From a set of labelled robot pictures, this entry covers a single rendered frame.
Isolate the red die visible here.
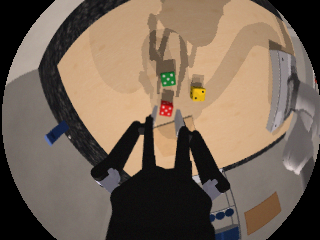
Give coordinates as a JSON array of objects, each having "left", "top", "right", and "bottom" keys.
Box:
[{"left": 159, "top": 100, "right": 173, "bottom": 117}]

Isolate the tan square mat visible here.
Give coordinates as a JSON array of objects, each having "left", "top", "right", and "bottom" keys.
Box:
[{"left": 154, "top": 116, "right": 195, "bottom": 157}]

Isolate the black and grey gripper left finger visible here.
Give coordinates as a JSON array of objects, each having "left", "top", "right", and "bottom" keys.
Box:
[{"left": 91, "top": 105, "right": 159, "bottom": 202}]

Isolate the yellow die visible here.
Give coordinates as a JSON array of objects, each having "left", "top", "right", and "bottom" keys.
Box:
[{"left": 190, "top": 86, "right": 206, "bottom": 101}]

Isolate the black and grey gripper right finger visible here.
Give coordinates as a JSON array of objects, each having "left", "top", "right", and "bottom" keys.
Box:
[{"left": 174, "top": 109, "right": 230, "bottom": 204}]

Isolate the green die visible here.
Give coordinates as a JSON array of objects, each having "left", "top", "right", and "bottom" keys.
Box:
[{"left": 160, "top": 71, "right": 176, "bottom": 87}]

